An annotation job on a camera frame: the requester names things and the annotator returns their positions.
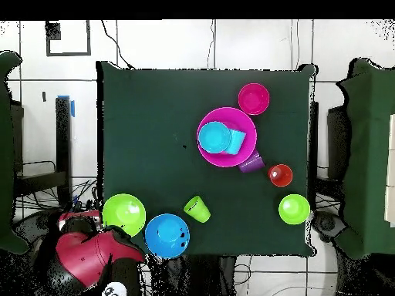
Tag large green bowl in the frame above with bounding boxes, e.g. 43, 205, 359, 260
102, 193, 147, 238

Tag large blue bowl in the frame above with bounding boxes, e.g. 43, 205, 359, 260
143, 213, 191, 259

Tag green cup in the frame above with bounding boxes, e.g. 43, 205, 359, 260
183, 194, 212, 224

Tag small cyan bowl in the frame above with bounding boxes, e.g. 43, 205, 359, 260
197, 120, 232, 155

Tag blue cup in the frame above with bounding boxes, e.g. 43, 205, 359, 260
222, 128, 247, 156

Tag large pink bowl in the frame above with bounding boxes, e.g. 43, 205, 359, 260
196, 106, 258, 168

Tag purple cup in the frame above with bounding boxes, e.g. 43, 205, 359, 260
236, 149, 266, 175

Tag small magenta bowl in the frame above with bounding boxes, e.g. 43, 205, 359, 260
238, 82, 271, 116

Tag small green bowl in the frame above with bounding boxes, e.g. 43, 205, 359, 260
278, 193, 311, 226

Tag stack of white boxes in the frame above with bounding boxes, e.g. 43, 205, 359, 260
383, 113, 395, 229

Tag grey chair base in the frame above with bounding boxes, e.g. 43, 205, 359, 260
13, 209, 61, 244
311, 210, 348, 243

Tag black metal stand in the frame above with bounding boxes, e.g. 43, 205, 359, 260
13, 96, 73, 207

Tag green cloth side table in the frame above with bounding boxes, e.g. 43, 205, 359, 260
334, 58, 395, 260
0, 50, 30, 255

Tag black box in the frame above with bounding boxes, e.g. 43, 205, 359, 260
10, 103, 25, 173
326, 106, 351, 181

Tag dark green tablecloth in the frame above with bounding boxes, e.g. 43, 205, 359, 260
96, 60, 316, 258

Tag orange red cup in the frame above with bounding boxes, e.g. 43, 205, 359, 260
267, 163, 294, 188

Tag tangle of cables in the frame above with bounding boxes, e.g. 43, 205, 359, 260
13, 160, 103, 217

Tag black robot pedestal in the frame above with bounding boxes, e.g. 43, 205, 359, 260
147, 254, 238, 296

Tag black cable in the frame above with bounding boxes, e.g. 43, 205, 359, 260
100, 19, 134, 69

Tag thin dark cable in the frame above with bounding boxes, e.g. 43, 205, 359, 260
207, 19, 216, 69

